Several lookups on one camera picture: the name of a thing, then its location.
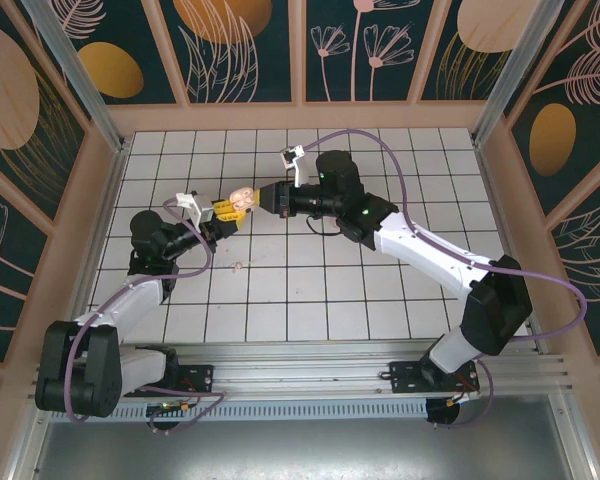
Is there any small wire connector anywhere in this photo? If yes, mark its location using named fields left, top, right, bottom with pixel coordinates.
left=444, top=387, right=482, bottom=407

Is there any aluminium corner post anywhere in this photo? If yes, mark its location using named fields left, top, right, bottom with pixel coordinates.
left=470, top=0, right=566, bottom=147
left=20, top=0, right=132, bottom=154

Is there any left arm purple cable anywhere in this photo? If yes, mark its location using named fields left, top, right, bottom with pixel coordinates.
left=63, top=197, right=226, bottom=436

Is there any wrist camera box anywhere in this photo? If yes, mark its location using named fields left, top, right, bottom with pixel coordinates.
left=174, top=191, right=215, bottom=227
left=278, top=144, right=310, bottom=189

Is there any grey sheet metal tray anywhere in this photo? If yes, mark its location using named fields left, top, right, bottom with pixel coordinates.
left=9, top=394, right=596, bottom=480

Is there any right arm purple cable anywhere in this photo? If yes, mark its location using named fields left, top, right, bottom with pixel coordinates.
left=302, top=128, right=589, bottom=431

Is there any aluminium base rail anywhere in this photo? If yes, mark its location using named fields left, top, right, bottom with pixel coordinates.
left=27, top=341, right=576, bottom=401

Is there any round pink charging case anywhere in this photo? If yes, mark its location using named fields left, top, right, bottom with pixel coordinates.
left=228, top=186, right=261, bottom=214

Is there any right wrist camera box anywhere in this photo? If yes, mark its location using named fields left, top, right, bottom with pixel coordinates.
left=278, top=144, right=310, bottom=189

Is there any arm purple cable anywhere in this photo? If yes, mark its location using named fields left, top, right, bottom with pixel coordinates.
left=63, top=197, right=226, bottom=436
left=302, top=128, right=589, bottom=431

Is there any small green circuit board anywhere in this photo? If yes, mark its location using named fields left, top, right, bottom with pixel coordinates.
left=146, top=401, right=194, bottom=417

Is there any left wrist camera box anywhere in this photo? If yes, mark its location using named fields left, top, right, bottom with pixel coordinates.
left=174, top=191, right=215, bottom=227

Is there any grey slotted cable duct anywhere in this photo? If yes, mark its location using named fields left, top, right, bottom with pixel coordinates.
left=49, top=399, right=430, bottom=422

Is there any aluminium side rail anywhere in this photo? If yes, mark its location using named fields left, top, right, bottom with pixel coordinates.
left=472, top=139, right=549, bottom=354
left=77, top=141, right=133, bottom=321

